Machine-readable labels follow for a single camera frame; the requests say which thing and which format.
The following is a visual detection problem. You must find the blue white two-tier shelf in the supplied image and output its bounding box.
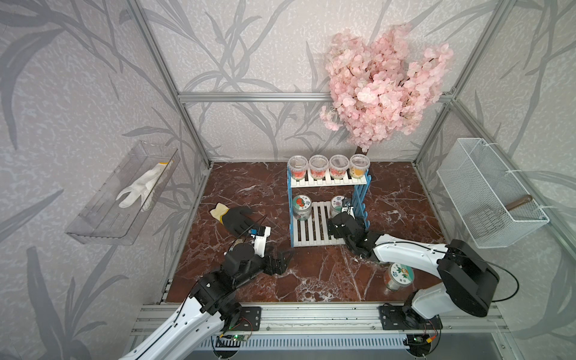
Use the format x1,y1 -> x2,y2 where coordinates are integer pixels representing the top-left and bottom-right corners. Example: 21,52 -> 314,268
286,168 -> 371,248

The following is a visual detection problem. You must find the clear seed container red label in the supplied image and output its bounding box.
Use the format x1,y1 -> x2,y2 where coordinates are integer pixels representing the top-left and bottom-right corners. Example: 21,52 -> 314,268
287,155 -> 308,181

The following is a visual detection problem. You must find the white glove in tray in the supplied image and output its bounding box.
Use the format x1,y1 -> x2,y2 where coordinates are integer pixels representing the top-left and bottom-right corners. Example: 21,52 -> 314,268
116,162 -> 171,211

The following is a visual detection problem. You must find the white wire mesh basket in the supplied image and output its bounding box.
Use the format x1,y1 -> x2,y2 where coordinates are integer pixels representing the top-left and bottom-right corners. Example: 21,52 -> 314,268
437,138 -> 550,248

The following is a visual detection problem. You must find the wooden handled brush in basket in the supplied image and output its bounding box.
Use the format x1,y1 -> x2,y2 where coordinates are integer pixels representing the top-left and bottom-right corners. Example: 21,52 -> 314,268
467,194 -> 534,230

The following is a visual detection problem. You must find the strawberry lid seed container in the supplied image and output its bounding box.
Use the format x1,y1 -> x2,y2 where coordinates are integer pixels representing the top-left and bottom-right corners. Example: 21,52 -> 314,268
292,195 -> 312,221

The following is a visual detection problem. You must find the small clear container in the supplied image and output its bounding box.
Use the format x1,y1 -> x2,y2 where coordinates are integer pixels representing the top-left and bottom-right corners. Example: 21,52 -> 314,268
349,154 -> 371,179

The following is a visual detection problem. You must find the pink artificial blossom tree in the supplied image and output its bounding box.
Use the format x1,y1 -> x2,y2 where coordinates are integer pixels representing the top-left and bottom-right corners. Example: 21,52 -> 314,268
319,25 -> 454,152

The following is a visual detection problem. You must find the carrot lid seed container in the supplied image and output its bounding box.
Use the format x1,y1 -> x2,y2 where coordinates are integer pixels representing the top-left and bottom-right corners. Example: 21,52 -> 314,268
385,262 -> 415,291

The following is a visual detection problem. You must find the pink flower lid container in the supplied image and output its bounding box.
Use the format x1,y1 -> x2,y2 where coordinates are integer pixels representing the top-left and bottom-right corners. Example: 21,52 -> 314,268
330,195 -> 345,218

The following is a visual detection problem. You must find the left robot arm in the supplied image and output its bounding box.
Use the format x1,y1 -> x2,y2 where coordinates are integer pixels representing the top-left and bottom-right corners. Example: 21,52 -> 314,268
123,243 -> 295,359

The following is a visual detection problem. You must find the black work glove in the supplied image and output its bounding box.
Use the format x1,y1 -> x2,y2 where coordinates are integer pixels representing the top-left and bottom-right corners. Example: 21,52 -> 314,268
210,202 -> 257,238

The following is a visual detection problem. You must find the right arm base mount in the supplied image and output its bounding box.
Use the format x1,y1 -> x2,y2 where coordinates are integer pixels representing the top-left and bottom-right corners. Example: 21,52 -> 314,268
378,303 -> 443,332

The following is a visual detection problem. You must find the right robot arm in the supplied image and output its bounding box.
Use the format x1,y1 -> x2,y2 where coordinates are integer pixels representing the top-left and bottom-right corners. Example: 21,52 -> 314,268
328,213 -> 500,320

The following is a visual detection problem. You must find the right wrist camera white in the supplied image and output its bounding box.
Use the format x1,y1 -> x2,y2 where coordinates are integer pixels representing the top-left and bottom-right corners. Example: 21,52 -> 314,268
340,198 -> 354,217

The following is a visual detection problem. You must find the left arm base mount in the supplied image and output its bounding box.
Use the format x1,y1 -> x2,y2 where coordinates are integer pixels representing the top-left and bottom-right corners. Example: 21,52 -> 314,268
219,301 -> 262,332

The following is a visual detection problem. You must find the clear acrylic wall tray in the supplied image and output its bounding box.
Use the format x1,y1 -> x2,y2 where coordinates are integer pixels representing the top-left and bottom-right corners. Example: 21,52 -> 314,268
65,140 -> 181,246

